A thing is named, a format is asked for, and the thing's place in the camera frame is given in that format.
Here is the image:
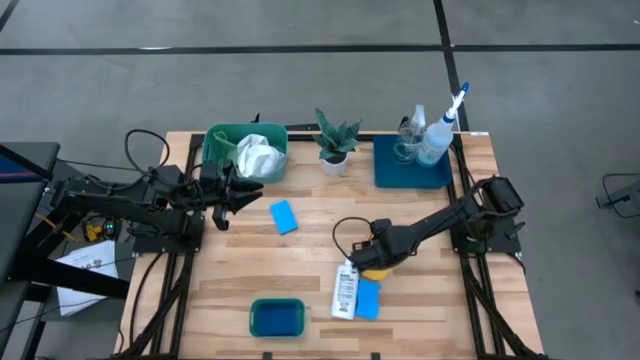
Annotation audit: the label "grey floor stand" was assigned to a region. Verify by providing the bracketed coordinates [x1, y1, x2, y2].
[594, 178, 640, 219]

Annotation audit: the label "yellow cloth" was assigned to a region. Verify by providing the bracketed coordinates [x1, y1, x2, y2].
[360, 267, 394, 282]

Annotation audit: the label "small teal plastic bin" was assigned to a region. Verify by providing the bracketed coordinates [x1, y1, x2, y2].
[248, 297, 307, 339]

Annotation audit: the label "clear spray bottle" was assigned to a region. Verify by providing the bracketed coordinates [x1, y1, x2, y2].
[392, 103, 428, 166]

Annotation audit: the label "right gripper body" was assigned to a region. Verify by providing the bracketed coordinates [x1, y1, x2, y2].
[349, 218, 416, 272]

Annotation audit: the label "white lotion bottle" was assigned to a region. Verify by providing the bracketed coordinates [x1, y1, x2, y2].
[330, 258, 361, 321]

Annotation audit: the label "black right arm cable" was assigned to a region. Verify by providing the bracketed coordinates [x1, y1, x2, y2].
[332, 216, 375, 261]

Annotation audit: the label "white paper sheets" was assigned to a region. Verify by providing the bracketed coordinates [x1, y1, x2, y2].
[54, 239, 120, 318]

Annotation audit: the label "white cloth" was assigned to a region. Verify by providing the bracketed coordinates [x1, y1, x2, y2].
[235, 133, 286, 179]

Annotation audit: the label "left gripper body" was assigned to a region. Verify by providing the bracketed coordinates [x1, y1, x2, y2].
[198, 159, 237, 232]

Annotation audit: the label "large teal plastic bin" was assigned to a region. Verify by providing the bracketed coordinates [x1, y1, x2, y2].
[201, 123, 290, 185]

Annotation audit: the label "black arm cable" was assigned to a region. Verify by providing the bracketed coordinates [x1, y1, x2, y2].
[123, 128, 171, 176]
[332, 216, 375, 261]

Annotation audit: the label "snake plant in white pot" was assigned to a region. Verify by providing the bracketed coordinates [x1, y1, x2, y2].
[312, 107, 363, 177]

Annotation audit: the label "dark blue tray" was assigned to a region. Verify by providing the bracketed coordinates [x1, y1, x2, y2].
[373, 133, 454, 190]

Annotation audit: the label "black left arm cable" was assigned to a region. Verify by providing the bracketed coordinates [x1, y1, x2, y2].
[123, 128, 171, 176]

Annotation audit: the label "black side desk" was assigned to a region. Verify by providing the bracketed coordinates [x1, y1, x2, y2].
[0, 141, 132, 360]

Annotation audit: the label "blue-liquid spray bottle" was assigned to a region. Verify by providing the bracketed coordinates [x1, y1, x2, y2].
[415, 81, 472, 169]

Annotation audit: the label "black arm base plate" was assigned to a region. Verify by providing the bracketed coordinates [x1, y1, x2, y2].
[448, 214, 522, 255]
[132, 219, 205, 255]

